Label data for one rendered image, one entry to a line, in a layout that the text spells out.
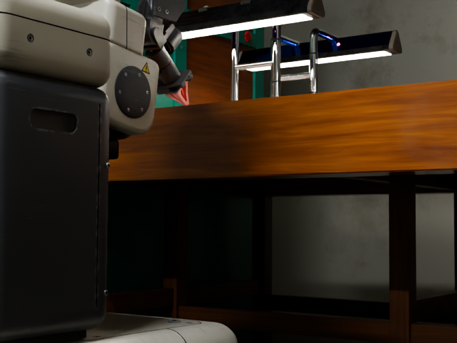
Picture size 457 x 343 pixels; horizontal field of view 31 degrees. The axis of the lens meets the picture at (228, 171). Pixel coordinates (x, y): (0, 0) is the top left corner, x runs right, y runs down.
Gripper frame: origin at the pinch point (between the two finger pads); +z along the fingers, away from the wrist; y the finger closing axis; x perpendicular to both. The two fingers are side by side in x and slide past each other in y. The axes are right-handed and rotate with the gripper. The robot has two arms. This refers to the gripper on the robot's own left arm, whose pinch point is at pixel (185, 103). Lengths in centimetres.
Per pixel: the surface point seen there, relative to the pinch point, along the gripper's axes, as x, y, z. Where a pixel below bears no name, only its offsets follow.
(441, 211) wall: -104, -7, 163
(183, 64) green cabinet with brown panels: -52, 41, 24
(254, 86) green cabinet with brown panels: -84, 42, 62
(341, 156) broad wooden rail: 29, -61, -4
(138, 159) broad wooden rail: 28.5, -2.2, -5.5
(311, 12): -22.2, -36.5, -9.5
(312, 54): -48, -14, 23
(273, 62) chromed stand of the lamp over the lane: -27.4, -14.0, 9.5
